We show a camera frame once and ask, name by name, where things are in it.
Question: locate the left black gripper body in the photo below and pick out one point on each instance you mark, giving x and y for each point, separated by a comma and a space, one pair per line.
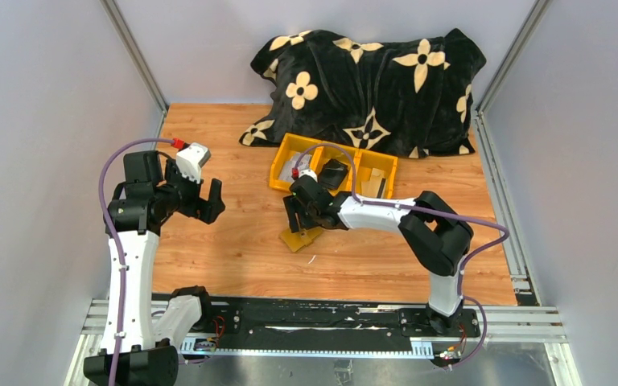
192, 197

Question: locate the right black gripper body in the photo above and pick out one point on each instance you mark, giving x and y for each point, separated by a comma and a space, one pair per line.
302, 211

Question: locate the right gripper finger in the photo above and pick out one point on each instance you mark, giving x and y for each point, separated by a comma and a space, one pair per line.
292, 215
305, 221

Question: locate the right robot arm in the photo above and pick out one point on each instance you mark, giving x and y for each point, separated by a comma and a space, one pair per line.
436, 235

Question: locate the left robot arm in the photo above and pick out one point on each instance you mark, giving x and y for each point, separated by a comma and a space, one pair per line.
136, 349

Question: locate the black cards in bin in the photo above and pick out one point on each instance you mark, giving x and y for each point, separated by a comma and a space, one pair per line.
332, 174

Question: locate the yellow three-compartment bin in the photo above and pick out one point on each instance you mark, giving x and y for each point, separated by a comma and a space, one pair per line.
360, 163

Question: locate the black floral blanket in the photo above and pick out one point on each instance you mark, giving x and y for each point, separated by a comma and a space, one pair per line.
409, 99

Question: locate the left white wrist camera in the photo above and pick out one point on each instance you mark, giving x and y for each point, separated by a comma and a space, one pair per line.
191, 159

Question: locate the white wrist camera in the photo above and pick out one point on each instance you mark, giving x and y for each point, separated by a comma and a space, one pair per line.
191, 159
308, 172

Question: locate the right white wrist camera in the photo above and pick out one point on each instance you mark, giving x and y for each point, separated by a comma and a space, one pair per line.
308, 172

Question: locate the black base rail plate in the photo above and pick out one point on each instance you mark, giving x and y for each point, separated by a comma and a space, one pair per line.
266, 324

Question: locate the aluminium frame post left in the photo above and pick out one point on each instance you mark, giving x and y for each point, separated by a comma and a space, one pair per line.
121, 26

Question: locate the aluminium frame post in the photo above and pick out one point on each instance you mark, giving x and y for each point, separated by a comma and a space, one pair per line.
121, 26
528, 27

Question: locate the aluminium frame post right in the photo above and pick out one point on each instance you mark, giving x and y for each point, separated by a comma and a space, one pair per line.
528, 27

